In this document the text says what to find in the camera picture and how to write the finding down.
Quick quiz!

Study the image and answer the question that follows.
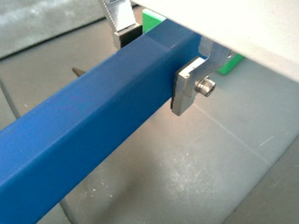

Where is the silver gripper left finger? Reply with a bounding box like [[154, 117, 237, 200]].
[[98, 0, 143, 49]]

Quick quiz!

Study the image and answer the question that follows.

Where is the blue hexagon bar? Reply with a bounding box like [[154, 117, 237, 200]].
[[0, 20, 201, 224]]

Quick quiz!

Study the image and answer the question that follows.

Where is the green foam shape board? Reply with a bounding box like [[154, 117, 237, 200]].
[[143, 9, 245, 75]]

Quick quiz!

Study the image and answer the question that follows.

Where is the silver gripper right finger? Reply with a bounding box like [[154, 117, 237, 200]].
[[171, 37, 235, 116]]

